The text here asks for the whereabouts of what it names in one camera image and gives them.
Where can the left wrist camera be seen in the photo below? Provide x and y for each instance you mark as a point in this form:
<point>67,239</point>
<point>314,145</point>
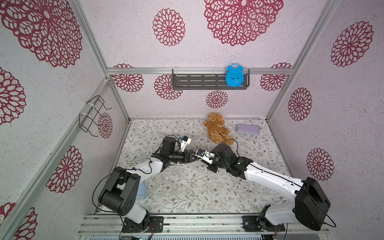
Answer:
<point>184,141</point>

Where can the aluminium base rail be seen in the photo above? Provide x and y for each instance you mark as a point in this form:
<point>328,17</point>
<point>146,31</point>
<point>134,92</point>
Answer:
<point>161,225</point>

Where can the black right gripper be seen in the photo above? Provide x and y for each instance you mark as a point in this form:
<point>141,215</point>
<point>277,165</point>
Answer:
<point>212,163</point>

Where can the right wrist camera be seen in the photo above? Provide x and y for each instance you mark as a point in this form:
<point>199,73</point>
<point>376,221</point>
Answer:
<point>206,156</point>

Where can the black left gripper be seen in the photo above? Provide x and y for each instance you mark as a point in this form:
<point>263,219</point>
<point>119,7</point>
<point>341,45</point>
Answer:
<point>189,159</point>

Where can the purple rectangular case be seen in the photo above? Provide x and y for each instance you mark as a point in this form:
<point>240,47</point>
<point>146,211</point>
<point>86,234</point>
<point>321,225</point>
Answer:
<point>248,129</point>

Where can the light blue cup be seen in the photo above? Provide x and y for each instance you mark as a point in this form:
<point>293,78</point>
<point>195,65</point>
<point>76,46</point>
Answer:
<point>142,192</point>

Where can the black wire wall basket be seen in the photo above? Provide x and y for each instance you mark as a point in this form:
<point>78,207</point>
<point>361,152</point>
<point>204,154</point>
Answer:
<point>88,119</point>

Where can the blue alarm clock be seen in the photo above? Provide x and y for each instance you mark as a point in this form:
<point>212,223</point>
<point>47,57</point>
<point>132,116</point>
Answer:
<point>235,75</point>

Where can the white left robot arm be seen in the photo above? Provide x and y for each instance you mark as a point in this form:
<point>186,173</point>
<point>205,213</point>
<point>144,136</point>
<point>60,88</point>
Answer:
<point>120,190</point>

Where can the grey wall shelf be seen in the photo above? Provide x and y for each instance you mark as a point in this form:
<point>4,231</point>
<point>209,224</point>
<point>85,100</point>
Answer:
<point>205,82</point>

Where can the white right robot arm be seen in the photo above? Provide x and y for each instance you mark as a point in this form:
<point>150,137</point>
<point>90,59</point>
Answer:
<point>307,205</point>

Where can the brown teddy bear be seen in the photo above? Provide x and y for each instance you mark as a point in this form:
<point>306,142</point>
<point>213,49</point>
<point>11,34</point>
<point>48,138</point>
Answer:
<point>217,132</point>

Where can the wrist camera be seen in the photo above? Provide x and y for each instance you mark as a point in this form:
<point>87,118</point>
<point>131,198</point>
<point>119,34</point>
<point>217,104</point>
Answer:
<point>184,141</point>
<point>206,156</point>

